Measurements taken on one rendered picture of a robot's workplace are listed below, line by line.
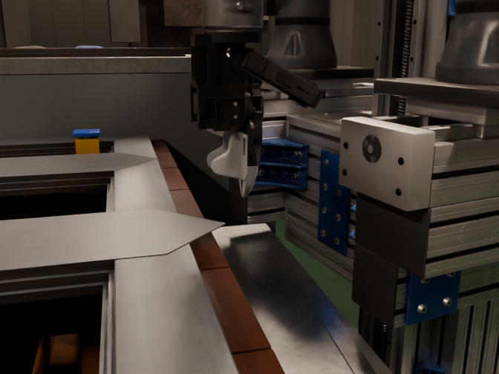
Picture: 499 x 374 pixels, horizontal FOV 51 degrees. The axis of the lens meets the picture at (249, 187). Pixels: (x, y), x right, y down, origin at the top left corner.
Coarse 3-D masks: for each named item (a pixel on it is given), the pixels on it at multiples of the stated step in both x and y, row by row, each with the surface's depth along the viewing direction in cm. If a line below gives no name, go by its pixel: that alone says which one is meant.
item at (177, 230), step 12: (156, 216) 74; (168, 216) 74; (180, 216) 74; (192, 216) 74; (168, 228) 69; (180, 228) 69; (192, 228) 69; (204, 228) 69; (168, 240) 65; (180, 240) 65; (192, 240) 65; (168, 252) 61
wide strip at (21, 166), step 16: (0, 160) 110; (16, 160) 110; (32, 160) 110; (48, 160) 110; (64, 160) 110; (80, 160) 110; (96, 160) 110; (112, 160) 110; (128, 160) 110; (144, 160) 110; (0, 176) 97; (16, 176) 97
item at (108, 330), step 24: (48, 144) 129; (72, 144) 130; (0, 192) 96; (24, 192) 97; (48, 192) 98; (72, 264) 58; (96, 264) 59; (0, 288) 56; (24, 288) 57; (48, 288) 58; (72, 288) 58; (96, 288) 58
